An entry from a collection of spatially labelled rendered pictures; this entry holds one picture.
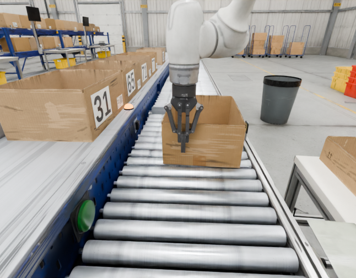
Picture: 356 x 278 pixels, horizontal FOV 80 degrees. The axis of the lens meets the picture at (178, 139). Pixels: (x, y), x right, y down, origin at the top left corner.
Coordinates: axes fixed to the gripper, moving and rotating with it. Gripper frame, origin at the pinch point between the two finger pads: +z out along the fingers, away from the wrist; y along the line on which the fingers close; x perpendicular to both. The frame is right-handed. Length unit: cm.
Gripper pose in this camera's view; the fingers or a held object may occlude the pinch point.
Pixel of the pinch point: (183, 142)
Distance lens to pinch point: 73.5
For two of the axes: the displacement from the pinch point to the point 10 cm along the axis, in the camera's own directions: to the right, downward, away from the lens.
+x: 0.4, -4.4, 9.0
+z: 0.0, 9.0, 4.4
